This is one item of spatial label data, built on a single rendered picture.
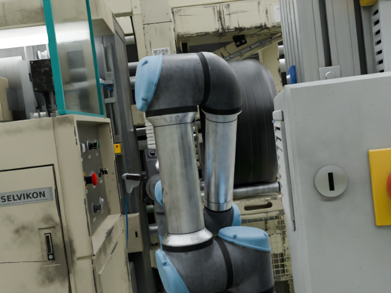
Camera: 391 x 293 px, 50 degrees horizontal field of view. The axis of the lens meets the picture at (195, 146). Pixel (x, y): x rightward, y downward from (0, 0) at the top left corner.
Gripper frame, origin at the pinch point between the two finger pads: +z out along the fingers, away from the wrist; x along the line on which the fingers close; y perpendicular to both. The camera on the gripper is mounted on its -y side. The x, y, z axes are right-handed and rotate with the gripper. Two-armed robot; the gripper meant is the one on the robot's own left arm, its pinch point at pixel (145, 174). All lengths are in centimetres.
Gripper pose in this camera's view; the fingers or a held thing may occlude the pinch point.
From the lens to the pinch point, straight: 136.6
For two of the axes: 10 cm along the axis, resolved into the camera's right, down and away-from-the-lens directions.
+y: -0.1, 10.0, 0.1
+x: 9.5, 0.1, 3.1
